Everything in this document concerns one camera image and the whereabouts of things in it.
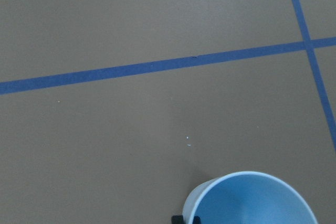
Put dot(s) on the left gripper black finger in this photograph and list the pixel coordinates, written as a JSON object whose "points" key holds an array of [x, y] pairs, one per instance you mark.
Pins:
{"points": [[178, 219]]}

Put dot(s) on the light blue cup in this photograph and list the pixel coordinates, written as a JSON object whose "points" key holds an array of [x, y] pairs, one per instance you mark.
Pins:
{"points": [[247, 197]]}

